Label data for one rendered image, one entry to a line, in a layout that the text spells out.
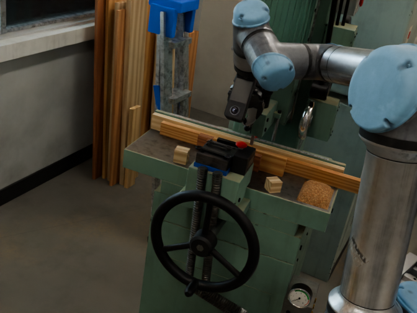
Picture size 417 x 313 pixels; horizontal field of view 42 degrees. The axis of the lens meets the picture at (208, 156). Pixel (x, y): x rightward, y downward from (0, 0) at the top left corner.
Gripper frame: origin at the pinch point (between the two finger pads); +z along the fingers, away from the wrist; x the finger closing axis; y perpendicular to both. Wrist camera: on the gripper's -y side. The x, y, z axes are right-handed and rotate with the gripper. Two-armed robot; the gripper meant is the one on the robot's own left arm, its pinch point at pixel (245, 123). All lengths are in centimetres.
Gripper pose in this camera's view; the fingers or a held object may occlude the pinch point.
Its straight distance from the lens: 139.3
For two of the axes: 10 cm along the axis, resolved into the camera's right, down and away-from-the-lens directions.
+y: 3.7, -7.7, 5.2
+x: -9.3, -2.8, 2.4
